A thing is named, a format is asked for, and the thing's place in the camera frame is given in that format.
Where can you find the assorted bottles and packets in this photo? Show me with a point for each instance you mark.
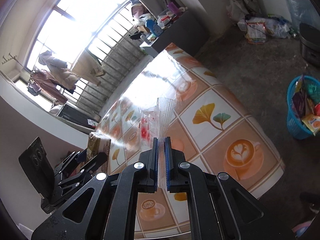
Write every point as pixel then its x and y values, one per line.
pixel 165 20

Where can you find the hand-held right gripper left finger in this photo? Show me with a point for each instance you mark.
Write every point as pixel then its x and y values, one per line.
pixel 156 165

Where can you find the yellow drink carton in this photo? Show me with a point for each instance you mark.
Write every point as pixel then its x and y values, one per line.
pixel 100 145

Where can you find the white cloth bundle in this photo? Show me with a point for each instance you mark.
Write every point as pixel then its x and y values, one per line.
pixel 57 110

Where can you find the large clear water bottle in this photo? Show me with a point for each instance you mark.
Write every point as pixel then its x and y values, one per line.
pixel 298 7

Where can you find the metal railing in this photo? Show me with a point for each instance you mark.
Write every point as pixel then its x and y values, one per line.
pixel 112 62

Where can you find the clear plastic bag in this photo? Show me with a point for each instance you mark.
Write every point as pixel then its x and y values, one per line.
pixel 150 120

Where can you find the beige garment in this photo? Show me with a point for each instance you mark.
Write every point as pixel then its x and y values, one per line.
pixel 87 67

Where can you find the grey cabinet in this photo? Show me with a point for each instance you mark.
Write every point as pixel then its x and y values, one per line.
pixel 182 35

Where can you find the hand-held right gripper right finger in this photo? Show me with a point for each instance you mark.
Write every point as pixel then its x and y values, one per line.
pixel 168 165

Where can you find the green plastic wrapper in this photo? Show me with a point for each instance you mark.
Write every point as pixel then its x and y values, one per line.
pixel 313 91

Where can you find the colourful cloth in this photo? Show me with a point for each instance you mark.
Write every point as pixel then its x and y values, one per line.
pixel 302 230

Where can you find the blue detergent bottle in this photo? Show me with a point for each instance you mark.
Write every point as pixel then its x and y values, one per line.
pixel 153 27

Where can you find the blue plastic basket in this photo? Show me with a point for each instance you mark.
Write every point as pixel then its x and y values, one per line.
pixel 295 122

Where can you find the black rice cooker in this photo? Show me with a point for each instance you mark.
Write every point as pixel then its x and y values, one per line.
pixel 311 45

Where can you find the pile of packaging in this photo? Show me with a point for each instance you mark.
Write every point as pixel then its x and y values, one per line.
pixel 255 31

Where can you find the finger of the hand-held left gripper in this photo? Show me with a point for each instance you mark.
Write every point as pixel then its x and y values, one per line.
pixel 97 163
pixel 81 156

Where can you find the pink cloth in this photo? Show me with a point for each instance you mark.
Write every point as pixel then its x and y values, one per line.
pixel 138 11

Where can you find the table with patterned cloth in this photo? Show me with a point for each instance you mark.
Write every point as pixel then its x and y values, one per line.
pixel 217 120

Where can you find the white plastic bag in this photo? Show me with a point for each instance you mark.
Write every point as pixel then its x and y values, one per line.
pixel 235 8

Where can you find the brown padded jacket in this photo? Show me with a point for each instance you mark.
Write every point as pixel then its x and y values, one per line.
pixel 60 72

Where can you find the black gadget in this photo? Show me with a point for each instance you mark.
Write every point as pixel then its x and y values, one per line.
pixel 136 35

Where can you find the pink hanging garment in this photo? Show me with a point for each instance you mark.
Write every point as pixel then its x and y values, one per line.
pixel 50 87

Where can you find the purple cup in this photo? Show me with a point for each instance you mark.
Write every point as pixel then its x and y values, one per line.
pixel 173 7

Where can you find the orange yellow packet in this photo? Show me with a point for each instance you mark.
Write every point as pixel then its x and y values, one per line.
pixel 312 122

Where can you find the dark hanging garment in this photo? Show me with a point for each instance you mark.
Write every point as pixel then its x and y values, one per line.
pixel 33 90

